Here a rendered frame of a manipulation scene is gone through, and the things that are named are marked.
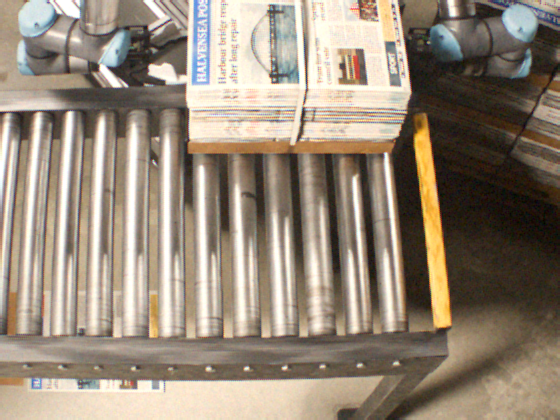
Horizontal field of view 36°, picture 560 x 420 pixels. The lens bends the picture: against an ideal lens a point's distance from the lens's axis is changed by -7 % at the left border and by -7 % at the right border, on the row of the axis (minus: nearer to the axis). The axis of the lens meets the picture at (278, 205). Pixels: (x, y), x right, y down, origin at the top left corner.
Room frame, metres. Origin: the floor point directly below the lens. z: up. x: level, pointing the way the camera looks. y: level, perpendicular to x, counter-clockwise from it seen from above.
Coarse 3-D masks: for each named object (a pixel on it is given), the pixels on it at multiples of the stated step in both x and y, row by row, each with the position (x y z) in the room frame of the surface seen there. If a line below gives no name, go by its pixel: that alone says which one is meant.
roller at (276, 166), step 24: (264, 168) 0.77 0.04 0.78; (288, 168) 0.78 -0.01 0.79; (264, 192) 0.73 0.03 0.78; (288, 192) 0.73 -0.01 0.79; (288, 216) 0.68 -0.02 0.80; (288, 240) 0.63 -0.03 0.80; (288, 264) 0.59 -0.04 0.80; (288, 288) 0.54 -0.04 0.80; (288, 312) 0.50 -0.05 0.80; (288, 336) 0.46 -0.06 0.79
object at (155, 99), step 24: (0, 96) 0.82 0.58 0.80; (24, 96) 0.83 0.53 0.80; (48, 96) 0.84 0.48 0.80; (72, 96) 0.85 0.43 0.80; (96, 96) 0.85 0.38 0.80; (120, 96) 0.86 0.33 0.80; (144, 96) 0.87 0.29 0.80; (168, 96) 0.88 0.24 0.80; (24, 120) 0.80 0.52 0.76; (120, 120) 0.84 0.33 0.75; (408, 120) 0.95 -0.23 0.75
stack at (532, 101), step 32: (480, 0) 1.25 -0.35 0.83; (512, 0) 1.27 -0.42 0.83; (544, 0) 1.29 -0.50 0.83; (544, 32) 1.22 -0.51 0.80; (544, 64) 1.22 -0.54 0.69; (448, 96) 1.24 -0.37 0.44; (480, 96) 1.23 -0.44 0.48; (512, 96) 1.22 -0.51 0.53; (544, 96) 1.21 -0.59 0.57; (448, 128) 1.24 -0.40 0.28; (480, 128) 1.23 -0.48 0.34; (544, 128) 1.21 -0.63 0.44; (416, 160) 1.24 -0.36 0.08; (448, 160) 1.24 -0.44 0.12; (480, 160) 1.22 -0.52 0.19; (512, 160) 1.21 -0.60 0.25; (544, 160) 1.20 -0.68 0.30; (480, 192) 1.21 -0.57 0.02; (544, 192) 1.20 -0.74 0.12
